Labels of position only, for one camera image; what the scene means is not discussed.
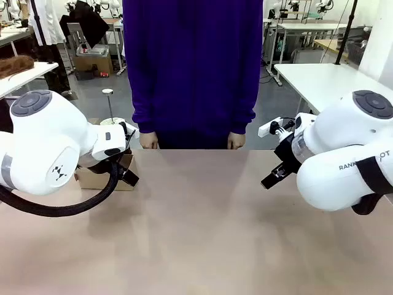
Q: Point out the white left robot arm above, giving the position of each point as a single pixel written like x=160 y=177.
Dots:
x=46 y=138

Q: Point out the person's right hand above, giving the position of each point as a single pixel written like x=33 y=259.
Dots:
x=149 y=142

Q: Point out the person's right forearm purple sleeve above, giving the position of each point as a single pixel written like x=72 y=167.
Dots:
x=144 y=107

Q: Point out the large white table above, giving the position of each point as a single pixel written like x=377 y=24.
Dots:
x=325 y=83

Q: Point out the person's left hand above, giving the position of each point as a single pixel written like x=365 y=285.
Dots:
x=236 y=142

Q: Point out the white table with brown fur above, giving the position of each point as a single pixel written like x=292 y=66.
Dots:
x=21 y=80

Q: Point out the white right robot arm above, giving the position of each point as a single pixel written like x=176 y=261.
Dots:
x=337 y=138

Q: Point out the person's left forearm purple sleeve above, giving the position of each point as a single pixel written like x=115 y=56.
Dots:
x=244 y=107

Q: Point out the brown cardboard cup carrier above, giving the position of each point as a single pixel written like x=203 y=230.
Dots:
x=95 y=181

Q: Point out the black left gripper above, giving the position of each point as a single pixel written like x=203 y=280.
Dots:
x=98 y=166

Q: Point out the round metal pedestal stand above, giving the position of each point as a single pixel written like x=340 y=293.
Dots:
x=109 y=106

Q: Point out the black hanging cloth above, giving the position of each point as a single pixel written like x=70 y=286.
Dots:
x=86 y=21

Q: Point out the white background workbench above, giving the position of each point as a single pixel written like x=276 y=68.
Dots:
x=307 y=27

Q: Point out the person in white coat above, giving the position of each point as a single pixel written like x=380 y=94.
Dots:
x=49 y=24

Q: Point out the black vertical pole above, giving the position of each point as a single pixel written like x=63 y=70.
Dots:
x=345 y=30

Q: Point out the small black case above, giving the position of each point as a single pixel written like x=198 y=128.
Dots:
x=84 y=75

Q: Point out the brown cardboard box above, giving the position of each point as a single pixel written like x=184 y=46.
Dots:
x=93 y=64

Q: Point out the grey plastic tray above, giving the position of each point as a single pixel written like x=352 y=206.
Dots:
x=92 y=49

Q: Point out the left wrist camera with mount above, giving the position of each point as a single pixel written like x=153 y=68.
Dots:
x=131 y=130

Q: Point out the person in purple hoodie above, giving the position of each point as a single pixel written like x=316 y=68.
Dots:
x=193 y=77

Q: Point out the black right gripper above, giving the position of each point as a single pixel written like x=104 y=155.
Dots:
x=287 y=150

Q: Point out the brown furry cloth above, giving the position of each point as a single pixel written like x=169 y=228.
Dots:
x=15 y=66

